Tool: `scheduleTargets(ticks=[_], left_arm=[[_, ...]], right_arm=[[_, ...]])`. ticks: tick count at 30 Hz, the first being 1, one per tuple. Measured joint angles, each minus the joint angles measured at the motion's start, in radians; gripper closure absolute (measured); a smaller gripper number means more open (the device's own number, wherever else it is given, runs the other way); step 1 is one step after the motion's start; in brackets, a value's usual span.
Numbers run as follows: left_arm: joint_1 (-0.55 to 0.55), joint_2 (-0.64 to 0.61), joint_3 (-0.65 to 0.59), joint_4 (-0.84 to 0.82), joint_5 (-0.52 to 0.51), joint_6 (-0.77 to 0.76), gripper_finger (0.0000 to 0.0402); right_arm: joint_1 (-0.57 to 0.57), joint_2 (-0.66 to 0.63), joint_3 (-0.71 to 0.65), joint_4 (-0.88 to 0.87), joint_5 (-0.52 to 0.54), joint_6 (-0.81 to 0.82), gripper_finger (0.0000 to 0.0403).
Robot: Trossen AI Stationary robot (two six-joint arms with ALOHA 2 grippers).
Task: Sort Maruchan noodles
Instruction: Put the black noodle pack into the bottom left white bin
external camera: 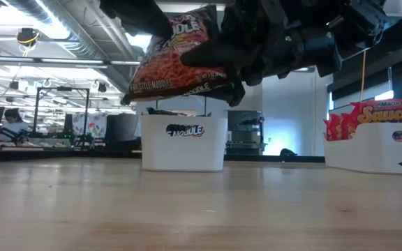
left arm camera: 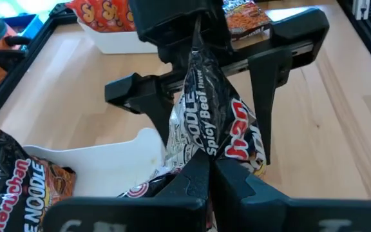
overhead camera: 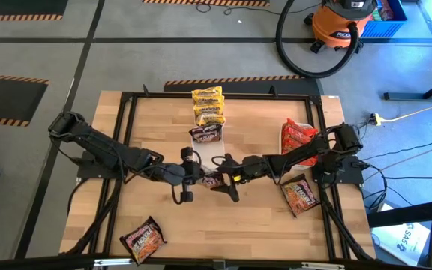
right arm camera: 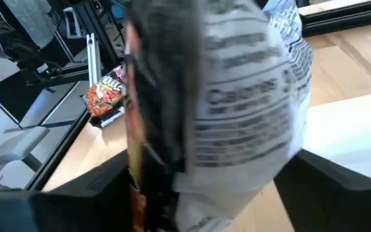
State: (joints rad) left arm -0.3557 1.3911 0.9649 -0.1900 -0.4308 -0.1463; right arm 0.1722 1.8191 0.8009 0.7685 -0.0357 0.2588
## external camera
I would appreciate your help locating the black metal rig frame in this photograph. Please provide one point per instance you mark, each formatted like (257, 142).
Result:
(65, 88)

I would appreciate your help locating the white plastic bin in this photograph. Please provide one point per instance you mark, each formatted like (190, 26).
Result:
(187, 157)
(361, 157)

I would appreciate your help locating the person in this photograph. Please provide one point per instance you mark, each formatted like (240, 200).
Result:
(12, 127)

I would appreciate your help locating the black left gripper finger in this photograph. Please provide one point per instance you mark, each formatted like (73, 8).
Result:
(138, 14)

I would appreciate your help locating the long ceiling light strip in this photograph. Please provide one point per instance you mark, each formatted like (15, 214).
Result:
(72, 61)

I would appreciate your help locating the black aluminium table frame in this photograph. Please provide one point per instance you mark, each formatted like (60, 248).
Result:
(274, 158)

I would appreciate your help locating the grey cabinet machine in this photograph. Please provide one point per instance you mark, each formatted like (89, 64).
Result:
(243, 139)

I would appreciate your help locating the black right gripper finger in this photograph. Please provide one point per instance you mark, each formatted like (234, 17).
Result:
(215, 57)

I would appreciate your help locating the colourful patterned poster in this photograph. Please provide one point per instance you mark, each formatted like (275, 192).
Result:
(93, 125)

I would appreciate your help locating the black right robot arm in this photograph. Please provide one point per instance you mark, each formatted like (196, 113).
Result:
(361, 24)

